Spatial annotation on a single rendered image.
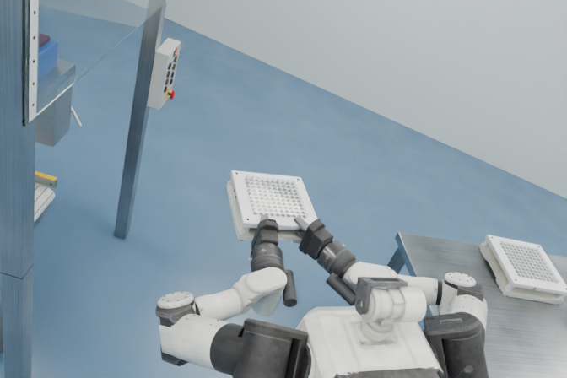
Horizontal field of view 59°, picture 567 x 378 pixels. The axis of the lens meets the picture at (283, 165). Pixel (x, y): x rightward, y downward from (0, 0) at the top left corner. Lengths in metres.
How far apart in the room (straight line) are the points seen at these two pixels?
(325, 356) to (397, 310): 0.15
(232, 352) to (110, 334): 1.46
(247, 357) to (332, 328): 0.17
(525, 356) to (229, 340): 1.14
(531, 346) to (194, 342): 1.21
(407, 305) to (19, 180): 0.91
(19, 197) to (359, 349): 0.86
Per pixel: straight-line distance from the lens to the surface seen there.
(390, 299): 0.95
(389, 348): 1.02
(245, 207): 1.48
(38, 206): 1.72
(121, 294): 2.50
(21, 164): 1.29
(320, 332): 0.99
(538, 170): 4.97
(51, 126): 1.56
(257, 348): 0.92
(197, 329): 1.03
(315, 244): 1.45
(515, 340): 1.88
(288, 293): 1.29
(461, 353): 1.14
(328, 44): 4.74
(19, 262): 1.52
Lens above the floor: 1.95
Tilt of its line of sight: 33 degrees down
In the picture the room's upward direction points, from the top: 20 degrees clockwise
